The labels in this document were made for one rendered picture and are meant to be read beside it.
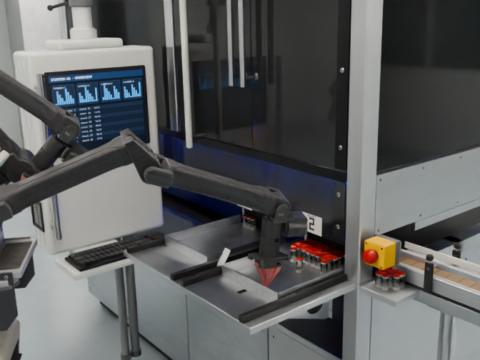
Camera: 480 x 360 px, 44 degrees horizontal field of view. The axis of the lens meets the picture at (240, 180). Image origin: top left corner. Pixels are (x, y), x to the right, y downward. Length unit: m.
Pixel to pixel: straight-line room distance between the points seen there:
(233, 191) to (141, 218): 0.99
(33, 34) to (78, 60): 4.28
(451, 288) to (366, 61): 0.66
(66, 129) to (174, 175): 0.46
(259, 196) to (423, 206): 0.62
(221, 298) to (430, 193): 0.75
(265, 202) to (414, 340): 0.84
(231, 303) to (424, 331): 0.78
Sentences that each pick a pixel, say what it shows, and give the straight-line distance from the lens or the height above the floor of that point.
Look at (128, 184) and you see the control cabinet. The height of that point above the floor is 1.02.
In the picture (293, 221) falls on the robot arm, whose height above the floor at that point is 1.10.
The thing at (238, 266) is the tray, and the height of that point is 0.89.
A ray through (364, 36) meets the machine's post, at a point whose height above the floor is 1.59.
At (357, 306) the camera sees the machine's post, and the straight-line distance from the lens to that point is 1.83.
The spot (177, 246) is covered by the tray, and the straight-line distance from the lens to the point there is 2.04.
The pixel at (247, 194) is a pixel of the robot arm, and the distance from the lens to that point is 1.53.
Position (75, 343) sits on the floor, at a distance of 3.36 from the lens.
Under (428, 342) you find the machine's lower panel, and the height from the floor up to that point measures 0.54.
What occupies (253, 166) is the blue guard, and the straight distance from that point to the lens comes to 2.03.
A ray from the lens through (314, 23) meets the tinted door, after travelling 1.77.
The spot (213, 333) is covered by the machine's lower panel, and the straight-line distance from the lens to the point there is 2.53.
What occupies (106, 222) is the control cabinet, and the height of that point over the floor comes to 0.88.
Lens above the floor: 1.65
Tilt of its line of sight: 15 degrees down
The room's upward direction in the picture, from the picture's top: 1 degrees counter-clockwise
